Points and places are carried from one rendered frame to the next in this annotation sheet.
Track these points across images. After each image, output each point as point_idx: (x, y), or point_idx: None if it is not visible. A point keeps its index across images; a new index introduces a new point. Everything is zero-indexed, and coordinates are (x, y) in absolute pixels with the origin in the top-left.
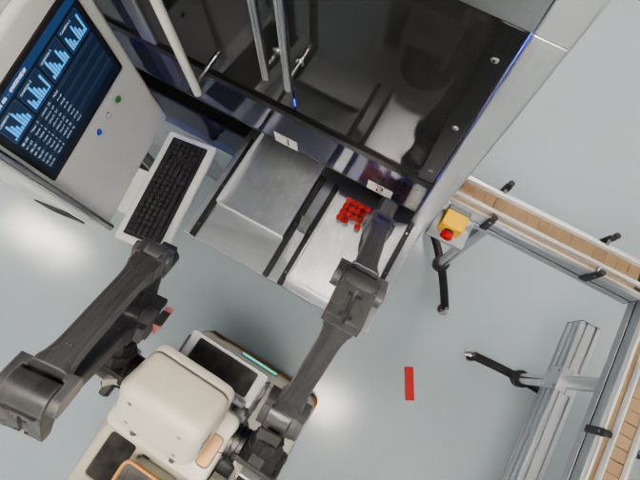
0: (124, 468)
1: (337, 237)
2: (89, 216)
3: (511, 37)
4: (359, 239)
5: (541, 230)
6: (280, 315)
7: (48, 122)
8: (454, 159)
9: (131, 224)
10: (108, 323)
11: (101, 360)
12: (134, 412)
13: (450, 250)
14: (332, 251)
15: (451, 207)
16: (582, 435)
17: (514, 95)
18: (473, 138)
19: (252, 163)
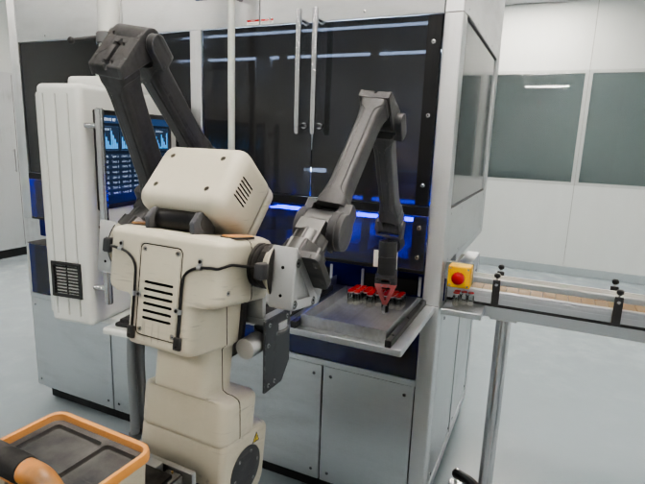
0: (48, 424)
1: (351, 308)
2: None
3: (436, 22)
4: (373, 309)
5: (548, 296)
6: None
7: (122, 164)
8: (436, 152)
9: (128, 316)
10: (180, 102)
11: (154, 141)
12: (175, 162)
13: (484, 431)
14: (347, 314)
15: (454, 261)
16: None
17: (451, 58)
18: (441, 115)
19: None
